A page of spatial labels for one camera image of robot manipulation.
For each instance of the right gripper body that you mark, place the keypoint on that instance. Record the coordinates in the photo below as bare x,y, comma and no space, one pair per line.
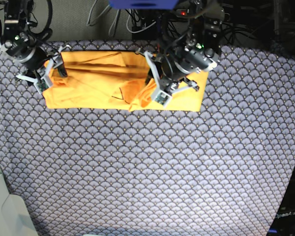
44,71

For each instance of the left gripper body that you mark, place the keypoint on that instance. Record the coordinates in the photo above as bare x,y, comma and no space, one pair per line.
168,75

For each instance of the yellow T-shirt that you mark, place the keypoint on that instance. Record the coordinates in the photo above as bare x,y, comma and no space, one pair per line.
114,80

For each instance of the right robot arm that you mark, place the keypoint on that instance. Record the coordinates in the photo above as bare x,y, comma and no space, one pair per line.
20,43

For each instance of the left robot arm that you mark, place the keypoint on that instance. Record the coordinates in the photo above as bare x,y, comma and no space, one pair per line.
193,51

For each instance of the black power strip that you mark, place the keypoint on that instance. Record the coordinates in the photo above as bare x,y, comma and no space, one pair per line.
183,13

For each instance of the blue fan-pattern tablecloth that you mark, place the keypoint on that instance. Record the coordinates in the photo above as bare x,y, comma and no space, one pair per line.
222,170

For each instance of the grey chair seat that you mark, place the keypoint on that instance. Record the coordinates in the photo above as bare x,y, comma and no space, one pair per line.
14,216

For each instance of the black OpenArm box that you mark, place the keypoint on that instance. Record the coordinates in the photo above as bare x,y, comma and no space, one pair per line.
284,221

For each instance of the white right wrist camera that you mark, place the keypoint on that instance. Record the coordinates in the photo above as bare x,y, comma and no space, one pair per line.
42,84

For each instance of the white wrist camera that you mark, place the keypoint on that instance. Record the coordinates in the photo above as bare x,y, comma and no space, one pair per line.
161,97
42,84

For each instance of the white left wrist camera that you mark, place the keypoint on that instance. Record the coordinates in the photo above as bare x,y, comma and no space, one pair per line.
161,97

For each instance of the blue clamp handle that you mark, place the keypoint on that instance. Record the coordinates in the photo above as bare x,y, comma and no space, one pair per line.
158,27

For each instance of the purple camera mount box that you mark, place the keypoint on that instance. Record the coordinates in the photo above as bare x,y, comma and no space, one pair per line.
143,4

